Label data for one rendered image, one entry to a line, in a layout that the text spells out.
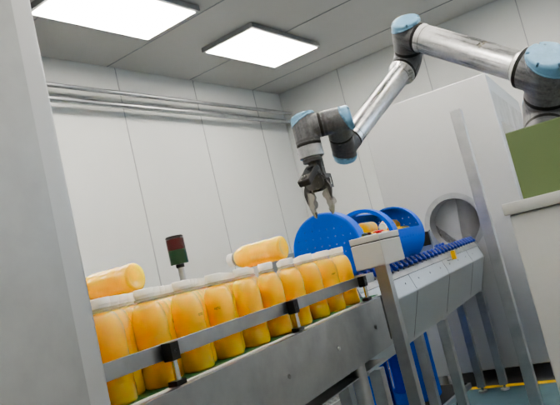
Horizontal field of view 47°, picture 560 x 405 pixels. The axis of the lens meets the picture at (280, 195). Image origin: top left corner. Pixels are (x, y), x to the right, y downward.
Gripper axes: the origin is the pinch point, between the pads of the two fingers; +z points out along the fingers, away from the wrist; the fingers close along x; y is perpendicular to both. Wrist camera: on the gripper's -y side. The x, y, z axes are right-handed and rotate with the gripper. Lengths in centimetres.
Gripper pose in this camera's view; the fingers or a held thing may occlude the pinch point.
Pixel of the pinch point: (322, 212)
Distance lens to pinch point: 224.9
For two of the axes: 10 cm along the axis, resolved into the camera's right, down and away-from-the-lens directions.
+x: -8.5, 2.6, 4.5
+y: 4.7, -0.1, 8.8
